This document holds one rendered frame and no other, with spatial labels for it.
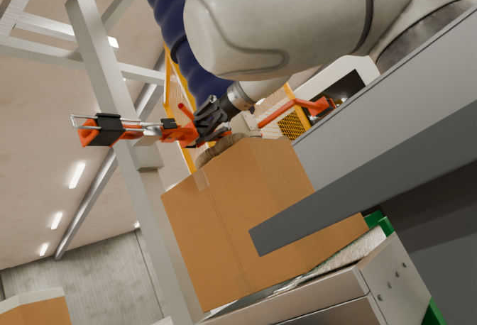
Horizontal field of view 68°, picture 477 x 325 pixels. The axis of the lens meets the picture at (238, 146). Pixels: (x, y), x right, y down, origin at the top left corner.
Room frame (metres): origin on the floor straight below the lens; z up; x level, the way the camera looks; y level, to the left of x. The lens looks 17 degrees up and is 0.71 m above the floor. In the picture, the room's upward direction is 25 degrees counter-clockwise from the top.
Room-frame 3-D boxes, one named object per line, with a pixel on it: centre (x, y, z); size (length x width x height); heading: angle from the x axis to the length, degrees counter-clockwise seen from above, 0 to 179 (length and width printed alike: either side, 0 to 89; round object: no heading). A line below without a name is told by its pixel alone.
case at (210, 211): (1.32, -0.01, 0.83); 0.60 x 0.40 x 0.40; 149
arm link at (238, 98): (0.98, -0.07, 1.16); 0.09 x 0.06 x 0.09; 148
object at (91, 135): (0.82, 0.31, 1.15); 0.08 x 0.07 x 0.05; 148
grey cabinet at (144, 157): (2.13, 0.57, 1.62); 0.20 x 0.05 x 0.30; 149
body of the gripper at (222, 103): (1.02, -0.01, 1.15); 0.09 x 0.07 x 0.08; 58
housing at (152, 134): (0.93, 0.23, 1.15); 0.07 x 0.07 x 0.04; 58
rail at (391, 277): (1.84, -0.71, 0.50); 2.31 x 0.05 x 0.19; 149
